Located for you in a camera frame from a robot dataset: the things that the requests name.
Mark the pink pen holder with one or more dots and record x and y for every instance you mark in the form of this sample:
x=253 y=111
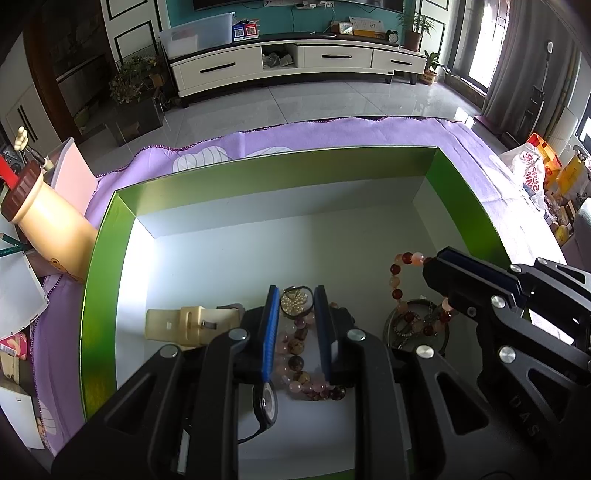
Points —
x=74 y=175

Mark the black tripod stand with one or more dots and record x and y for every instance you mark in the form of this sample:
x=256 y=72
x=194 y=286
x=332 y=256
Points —
x=535 y=110

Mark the white paper sheet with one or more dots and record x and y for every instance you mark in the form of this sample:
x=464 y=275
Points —
x=18 y=415

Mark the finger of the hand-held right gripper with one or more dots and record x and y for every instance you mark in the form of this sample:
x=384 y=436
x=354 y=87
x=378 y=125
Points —
x=558 y=290
x=461 y=277

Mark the white plastic bag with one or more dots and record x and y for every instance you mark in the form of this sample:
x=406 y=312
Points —
x=526 y=175

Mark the tall potted plant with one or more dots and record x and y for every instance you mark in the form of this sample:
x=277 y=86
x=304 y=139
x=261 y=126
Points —
x=413 y=39

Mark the grey chair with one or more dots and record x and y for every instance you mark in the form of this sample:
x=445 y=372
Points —
x=581 y=235

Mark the clear storage box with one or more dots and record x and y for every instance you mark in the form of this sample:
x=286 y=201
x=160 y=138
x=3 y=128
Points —
x=198 y=34

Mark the green cardboard box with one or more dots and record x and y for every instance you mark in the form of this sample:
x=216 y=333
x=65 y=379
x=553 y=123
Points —
x=277 y=240

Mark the white notebook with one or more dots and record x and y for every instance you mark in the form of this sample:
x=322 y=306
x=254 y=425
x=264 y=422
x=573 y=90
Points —
x=18 y=290

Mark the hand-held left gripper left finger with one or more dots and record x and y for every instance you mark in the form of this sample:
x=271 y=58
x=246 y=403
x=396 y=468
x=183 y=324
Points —
x=270 y=332

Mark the dark wooden cabinet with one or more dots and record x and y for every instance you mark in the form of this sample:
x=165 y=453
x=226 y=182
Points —
x=69 y=46

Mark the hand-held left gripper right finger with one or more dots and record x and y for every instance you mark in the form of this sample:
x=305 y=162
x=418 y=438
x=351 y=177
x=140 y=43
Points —
x=322 y=332

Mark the white refrigerator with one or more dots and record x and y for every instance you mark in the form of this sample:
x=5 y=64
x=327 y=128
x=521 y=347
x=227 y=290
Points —
x=23 y=120

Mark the grey curtain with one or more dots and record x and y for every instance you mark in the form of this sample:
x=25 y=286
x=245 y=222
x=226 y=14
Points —
x=512 y=60

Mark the round alarm clock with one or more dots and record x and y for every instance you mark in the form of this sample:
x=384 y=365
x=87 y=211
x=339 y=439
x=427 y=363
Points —
x=393 y=37

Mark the black television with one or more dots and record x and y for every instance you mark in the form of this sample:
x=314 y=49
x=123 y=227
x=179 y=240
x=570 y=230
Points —
x=277 y=3

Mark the red snack can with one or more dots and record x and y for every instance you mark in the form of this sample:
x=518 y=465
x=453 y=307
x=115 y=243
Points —
x=14 y=346

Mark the yellow desk calendar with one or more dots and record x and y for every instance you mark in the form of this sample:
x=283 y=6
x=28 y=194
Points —
x=367 y=27

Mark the glass tank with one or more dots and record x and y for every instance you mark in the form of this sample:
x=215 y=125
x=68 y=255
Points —
x=138 y=115

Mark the cream bottle brown cap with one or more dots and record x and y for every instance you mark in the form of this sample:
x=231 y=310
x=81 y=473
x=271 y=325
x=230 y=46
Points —
x=51 y=221

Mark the leafy floor plant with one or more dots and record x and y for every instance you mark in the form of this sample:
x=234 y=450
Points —
x=131 y=81

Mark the purple floral cloth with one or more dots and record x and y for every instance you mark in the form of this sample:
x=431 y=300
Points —
x=323 y=134

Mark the pearl cluster brooch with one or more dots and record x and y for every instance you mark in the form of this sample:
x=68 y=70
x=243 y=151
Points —
x=295 y=302

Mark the small potted plant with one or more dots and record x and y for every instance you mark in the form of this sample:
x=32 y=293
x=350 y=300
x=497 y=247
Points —
x=431 y=74

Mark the yellow bag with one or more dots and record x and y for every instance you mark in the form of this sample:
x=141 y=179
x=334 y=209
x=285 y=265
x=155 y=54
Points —
x=572 y=177

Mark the white television cabinet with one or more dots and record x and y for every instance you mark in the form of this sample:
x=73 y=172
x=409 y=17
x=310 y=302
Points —
x=300 y=60

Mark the dark pencil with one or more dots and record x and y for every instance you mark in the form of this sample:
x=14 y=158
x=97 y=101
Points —
x=9 y=237

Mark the small digital clock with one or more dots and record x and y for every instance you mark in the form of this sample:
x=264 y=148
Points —
x=346 y=28

